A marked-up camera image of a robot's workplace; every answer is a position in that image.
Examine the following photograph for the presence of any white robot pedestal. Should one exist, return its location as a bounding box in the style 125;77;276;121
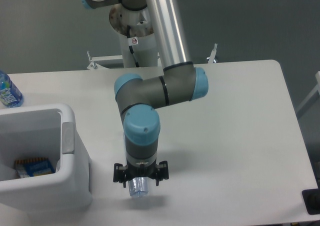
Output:
86;4;219;71

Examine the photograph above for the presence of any clear plastic water bottle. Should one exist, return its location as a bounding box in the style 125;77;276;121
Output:
128;177;149;198

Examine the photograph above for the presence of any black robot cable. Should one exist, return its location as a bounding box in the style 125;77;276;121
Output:
126;24;140;68

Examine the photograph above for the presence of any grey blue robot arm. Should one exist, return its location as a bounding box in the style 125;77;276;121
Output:
81;0;209;184

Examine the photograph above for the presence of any blue labelled water bottle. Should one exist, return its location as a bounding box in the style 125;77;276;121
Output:
0;70;24;108

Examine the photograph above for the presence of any blue snack packet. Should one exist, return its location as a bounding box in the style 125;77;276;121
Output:
14;157;56;179

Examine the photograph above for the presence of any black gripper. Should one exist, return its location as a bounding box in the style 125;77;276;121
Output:
113;160;169;188

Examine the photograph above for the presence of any white frame at right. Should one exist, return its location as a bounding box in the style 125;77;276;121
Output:
295;71;320;120

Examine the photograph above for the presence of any black device at edge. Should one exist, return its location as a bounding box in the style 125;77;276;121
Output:
302;188;320;215

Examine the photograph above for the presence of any white plastic trash can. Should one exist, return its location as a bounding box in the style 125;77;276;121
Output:
0;103;92;213

